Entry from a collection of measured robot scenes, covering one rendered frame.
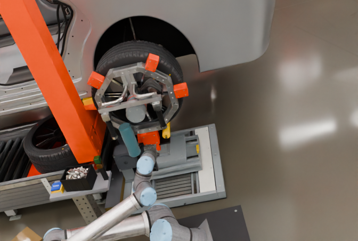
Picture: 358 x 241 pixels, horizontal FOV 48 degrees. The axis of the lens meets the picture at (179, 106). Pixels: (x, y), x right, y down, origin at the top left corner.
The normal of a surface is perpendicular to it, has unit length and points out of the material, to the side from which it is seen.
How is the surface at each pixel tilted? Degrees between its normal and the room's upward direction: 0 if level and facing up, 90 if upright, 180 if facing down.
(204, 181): 0
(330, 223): 0
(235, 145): 0
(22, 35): 90
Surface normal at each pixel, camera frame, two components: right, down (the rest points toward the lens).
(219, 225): -0.24, -0.79
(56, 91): 0.02, 0.57
